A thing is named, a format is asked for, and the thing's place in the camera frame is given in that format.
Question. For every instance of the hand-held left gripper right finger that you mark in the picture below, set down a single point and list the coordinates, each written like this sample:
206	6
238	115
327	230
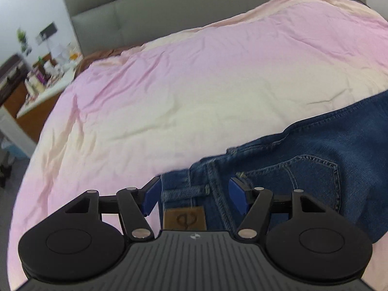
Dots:
238	194

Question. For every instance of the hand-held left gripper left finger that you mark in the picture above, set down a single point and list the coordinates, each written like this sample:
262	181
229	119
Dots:
153	194

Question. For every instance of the blue denim pants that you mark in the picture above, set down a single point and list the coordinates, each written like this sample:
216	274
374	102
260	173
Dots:
303	157

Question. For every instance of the pink bed duvet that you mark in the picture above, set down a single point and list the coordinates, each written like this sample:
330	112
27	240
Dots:
182	97

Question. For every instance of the wooden desk with white top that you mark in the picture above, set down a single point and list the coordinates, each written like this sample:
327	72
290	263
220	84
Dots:
42	98

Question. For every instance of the brown pillow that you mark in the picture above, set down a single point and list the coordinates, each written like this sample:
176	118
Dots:
97	58

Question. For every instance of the black floor object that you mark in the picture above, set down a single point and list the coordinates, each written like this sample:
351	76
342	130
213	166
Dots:
5	169

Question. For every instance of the white panel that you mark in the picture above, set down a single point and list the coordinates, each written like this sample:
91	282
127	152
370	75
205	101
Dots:
15	132

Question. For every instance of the clutter of desk items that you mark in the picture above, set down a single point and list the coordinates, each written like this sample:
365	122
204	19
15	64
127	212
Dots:
51	72

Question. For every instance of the grey upholstered headboard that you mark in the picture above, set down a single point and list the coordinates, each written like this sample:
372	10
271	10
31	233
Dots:
151	12

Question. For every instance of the dark shelf unit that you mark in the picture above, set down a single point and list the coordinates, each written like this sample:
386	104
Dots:
10	78

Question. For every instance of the small green potted plant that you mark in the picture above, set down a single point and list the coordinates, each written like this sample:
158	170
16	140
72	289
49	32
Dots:
22	39

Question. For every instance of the dark wall picture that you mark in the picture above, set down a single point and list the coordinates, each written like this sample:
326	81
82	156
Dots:
47	32

